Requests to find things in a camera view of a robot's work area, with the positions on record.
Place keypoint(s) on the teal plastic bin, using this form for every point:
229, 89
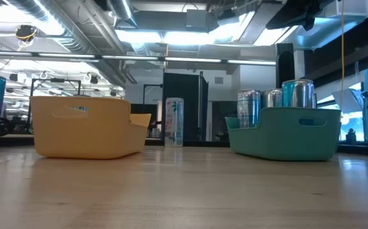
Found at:
286, 140

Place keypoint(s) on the yellow plastic bin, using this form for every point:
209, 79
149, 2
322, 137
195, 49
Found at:
85, 136

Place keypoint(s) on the black tower fan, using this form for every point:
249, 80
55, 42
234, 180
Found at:
285, 63

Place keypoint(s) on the long ceiling light strip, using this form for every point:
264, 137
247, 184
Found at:
190, 59

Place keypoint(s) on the small dark figurine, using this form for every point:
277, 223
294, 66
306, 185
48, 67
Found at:
351, 136

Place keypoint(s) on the silver ventilation duct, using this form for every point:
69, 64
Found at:
72, 41

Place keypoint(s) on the black metal frame stand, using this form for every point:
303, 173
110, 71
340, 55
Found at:
56, 80

